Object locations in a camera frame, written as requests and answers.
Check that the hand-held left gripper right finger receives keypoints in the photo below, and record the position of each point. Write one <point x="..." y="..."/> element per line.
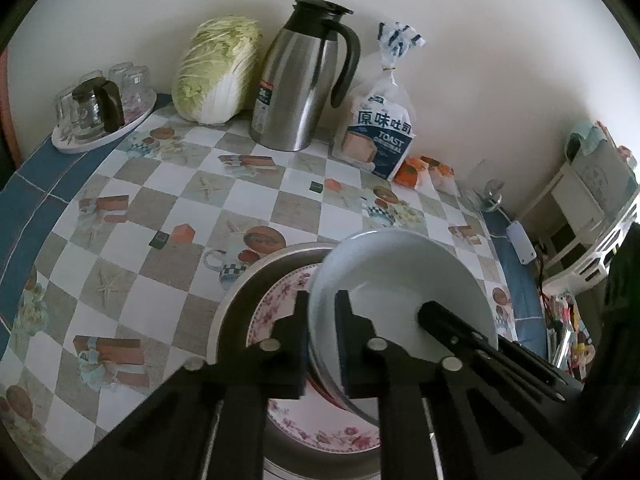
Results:
<point x="345" y="345"/>

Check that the white shelf rack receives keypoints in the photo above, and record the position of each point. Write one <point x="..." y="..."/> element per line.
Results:
<point x="575" y="230"/>

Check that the stainless steel thermos jug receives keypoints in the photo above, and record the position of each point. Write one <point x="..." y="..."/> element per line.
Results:
<point x="290" y="90"/>

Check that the white oval tray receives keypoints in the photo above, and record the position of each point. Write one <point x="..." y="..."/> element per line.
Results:
<point x="135" y="122"/>

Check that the round pink floral plate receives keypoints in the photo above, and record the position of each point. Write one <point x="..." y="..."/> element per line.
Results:
<point x="320" y="435"/>

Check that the plain white bowl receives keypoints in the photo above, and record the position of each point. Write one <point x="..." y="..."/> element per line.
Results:
<point x="400" y="270"/>

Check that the napa cabbage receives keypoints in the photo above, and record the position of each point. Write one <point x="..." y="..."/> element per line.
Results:
<point x="215" y="70"/>

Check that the white power adapter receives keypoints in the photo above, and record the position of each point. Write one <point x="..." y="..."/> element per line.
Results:
<point x="520" y="242"/>

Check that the large stainless steel basin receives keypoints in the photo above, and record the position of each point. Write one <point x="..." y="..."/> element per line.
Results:
<point x="235" y="310"/>

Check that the small clear stemmed glass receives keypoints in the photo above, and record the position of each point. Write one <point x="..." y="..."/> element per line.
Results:
<point x="492" y="195"/>

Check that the colourful packets heap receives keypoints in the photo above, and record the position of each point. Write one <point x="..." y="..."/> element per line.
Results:
<point x="567" y="332"/>

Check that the orange white snack packet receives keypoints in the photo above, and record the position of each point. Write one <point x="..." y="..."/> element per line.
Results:
<point x="442" y="175"/>

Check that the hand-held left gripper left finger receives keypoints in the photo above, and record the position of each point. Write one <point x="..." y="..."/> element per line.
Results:
<point x="295" y="360"/>

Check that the teal cloth item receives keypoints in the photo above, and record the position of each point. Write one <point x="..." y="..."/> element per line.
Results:
<point x="590" y="137"/>

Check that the bagged sliced bread loaf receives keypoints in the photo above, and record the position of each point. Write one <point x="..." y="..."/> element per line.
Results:
<point x="375" y="130"/>

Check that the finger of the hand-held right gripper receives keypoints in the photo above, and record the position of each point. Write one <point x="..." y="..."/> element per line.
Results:
<point x="450" y="327"/>
<point x="530" y="357"/>

